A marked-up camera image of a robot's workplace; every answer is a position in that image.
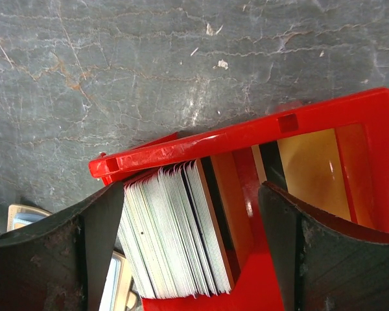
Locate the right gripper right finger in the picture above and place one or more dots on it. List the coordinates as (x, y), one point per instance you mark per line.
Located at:
(322, 261)

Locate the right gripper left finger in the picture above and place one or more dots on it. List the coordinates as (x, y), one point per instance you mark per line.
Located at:
(61, 262)

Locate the beige leather card holder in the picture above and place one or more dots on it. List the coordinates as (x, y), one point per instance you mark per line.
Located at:
(117, 294)

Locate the red plastic bin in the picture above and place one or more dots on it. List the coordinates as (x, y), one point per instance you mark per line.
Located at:
(361, 125)

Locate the white card stack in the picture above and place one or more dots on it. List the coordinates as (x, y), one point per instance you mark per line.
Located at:
(175, 234)

